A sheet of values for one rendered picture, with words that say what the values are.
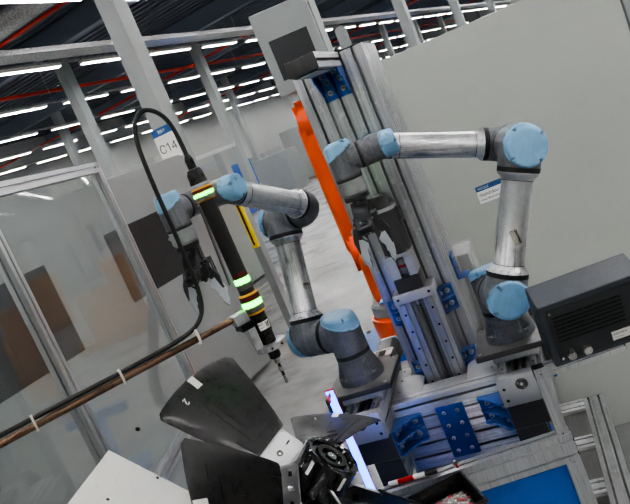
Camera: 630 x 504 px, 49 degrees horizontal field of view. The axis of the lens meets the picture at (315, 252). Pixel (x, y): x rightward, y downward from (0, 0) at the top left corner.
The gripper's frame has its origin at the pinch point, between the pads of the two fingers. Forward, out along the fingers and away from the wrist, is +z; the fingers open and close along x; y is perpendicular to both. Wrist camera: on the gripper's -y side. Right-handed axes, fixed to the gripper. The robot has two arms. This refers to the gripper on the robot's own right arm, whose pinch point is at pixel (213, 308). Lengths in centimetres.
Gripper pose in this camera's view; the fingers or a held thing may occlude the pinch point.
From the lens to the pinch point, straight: 202.4
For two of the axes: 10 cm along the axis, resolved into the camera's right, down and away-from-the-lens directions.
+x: -9.2, 3.6, 1.5
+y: 0.8, -2.1, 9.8
